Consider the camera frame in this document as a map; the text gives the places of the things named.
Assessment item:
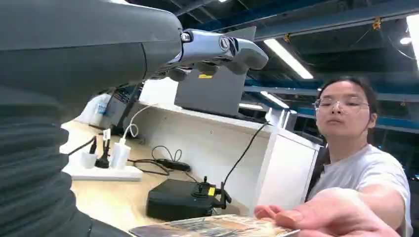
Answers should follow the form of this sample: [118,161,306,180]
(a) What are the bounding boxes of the black controller box with joystick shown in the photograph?
[146,176,232,222]

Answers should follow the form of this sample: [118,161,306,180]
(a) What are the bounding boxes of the white charger plug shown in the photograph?
[109,138,132,171]

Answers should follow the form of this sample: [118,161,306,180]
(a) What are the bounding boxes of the person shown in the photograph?
[304,76,419,237]

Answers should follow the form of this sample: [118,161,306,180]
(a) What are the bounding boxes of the white plastic bag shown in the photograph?
[75,93,112,127]

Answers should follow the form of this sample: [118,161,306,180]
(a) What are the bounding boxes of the black power adapter with cable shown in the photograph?
[127,145,199,183]

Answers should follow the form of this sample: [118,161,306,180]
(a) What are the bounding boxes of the thin black laptop cable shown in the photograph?
[222,121,269,188]

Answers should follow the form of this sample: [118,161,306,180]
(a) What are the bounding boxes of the ribbed grey left arm sleeve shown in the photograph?
[0,87,131,237]

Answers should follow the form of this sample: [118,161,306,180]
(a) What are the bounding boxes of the person's glasses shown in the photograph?
[313,97,371,114]

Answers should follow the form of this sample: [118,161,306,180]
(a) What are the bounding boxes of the printed card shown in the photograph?
[128,214,300,237]

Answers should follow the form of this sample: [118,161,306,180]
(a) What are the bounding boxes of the blue ceiling beam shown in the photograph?
[253,0,419,42]

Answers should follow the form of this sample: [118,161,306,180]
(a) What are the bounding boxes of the black plug with tag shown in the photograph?
[94,128,112,169]

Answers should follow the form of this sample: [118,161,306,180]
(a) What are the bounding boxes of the long ceiling light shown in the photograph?
[263,39,315,80]
[259,91,291,110]

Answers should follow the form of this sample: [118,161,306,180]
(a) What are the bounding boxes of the white power strip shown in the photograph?
[62,162,144,182]

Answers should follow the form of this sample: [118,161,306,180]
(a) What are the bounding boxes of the white charger cable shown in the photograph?
[122,104,159,142]

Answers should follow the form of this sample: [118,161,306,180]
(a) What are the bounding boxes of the bright ceiling light panel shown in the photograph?
[406,14,419,70]

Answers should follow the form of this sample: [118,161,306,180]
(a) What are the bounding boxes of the white desk partition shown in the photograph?
[126,101,322,217]

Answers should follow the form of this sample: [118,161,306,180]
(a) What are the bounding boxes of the person's hand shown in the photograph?
[253,188,402,237]

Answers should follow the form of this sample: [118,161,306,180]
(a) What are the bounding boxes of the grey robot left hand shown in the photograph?
[0,0,269,122]

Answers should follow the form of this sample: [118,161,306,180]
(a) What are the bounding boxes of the grey laptop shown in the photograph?
[173,26,268,124]

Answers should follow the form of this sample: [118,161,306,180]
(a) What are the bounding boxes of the black desk stand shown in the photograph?
[98,83,145,135]

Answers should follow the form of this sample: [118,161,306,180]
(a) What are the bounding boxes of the small white plug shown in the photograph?
[80,152,98,170]

